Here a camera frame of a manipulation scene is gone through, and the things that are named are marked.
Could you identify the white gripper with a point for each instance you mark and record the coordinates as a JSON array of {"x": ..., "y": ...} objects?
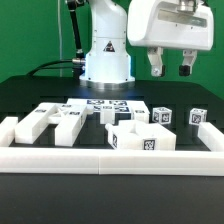
[{"x": 159, "y": 23}]

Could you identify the white chair seat part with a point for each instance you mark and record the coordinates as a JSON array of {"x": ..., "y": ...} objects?
[{"x": 137, "y": 135}]

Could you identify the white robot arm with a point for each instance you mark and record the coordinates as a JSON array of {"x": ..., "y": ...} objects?
[{"x": 107, "y": 64}]

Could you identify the white tagged cube left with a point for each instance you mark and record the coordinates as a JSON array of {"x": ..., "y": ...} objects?
[{"x": 162, "y": 115}]

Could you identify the white tagged cube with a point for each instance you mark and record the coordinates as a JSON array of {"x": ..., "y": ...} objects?
[
  {"x": 197, "y": 116},
  {"x": 162, "y": 115}
]

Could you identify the white tagged cube right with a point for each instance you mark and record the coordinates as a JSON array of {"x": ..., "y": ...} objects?
[{"x": 197, "y": 116}]

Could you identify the white tag sheet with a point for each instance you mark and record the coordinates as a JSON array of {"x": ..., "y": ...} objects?
[{"x": 120, "y": 106}]

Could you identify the white U-shaped fence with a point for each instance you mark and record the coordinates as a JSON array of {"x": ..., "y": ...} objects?
[{"x": 107, "y": 162}]

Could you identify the white chair back frame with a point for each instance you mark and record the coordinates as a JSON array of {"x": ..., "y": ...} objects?
[{"x": 68, "y": 119}]

